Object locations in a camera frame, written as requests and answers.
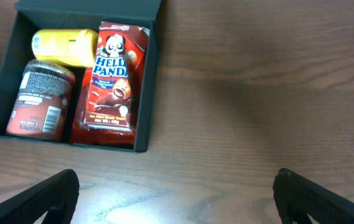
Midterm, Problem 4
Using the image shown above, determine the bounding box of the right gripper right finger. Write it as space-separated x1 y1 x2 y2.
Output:
272 168 354 224

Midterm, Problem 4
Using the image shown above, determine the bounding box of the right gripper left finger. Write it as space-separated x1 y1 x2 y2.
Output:
0 169 80 223

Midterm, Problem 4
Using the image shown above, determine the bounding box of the red Hacks candy bag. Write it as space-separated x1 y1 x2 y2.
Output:
69 68 136 146

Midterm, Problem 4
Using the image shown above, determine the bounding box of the red Pringles can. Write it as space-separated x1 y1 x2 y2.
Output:
6 59 76 141

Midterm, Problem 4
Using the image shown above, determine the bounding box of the red Hello Panda box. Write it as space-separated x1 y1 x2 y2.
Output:
82 22 149 132

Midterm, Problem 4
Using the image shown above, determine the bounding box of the yellow round container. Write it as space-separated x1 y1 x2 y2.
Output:
31 29 98 67

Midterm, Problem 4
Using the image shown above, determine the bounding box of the black gift box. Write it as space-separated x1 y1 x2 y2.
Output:
0 0 161 152

